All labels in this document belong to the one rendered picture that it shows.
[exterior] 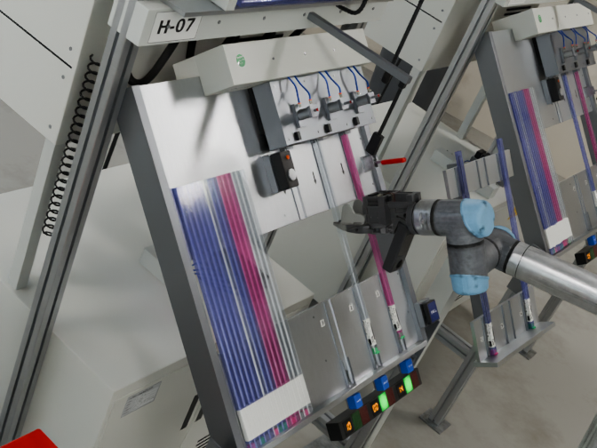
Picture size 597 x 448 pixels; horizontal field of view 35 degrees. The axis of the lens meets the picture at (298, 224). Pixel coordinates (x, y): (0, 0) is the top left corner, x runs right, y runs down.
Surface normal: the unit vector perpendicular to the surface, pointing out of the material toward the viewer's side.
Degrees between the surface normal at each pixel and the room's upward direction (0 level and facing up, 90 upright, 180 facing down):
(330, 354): 44
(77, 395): 90
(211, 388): 90
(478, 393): 0
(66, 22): 90
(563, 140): 90
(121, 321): 0
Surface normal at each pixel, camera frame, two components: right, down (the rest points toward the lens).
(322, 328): 0.76, -0.17
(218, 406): -0.59, 0.22
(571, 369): 0.36, -0.79
